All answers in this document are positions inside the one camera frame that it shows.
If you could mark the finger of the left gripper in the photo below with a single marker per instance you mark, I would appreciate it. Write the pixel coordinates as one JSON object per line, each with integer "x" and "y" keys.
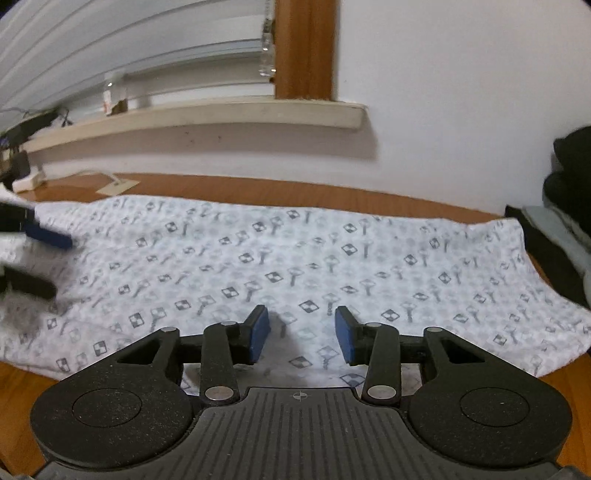
{"x": 16, "y": 280}
{"x": 34, "y": 230}

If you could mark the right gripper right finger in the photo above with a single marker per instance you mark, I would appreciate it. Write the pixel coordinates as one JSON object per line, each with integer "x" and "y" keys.
{"x": 376, "y": 346}

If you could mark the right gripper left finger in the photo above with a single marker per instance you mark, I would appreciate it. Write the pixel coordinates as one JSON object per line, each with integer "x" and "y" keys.
{"x": 227, "y": 345}

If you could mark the white patterned garment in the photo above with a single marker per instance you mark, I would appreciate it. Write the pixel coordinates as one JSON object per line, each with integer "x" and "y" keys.
{"x": 143, "y": 263}

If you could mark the white power strip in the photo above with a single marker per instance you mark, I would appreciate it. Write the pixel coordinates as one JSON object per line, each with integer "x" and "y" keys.
{"x": 30, "y": 182}

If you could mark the black electronics on sill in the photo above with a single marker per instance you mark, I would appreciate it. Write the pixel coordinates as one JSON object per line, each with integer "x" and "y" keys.
{"x": 15, "y": 164}

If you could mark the white window blind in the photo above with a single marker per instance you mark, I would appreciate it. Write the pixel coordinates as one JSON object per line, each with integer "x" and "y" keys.
{"x": 54, "y": 51}

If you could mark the grey folded garment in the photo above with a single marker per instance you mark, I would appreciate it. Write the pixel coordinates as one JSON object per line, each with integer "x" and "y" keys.
{"x": 560, "y": 246}

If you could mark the beige stone window sill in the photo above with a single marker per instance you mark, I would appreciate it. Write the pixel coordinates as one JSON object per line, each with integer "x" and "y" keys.
{"x": 220, "y": 111}

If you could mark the black folded garment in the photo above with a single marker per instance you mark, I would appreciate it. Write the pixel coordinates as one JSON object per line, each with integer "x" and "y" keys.
{"x": 569, "y": 186}

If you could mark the clear blind cord pull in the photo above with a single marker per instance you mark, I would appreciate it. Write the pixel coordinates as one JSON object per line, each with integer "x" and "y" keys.
{"x": 267, "y": 57}

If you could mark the wooden window frame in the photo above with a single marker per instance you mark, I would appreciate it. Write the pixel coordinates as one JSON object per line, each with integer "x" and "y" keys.
{"x": 304, "y": 37}

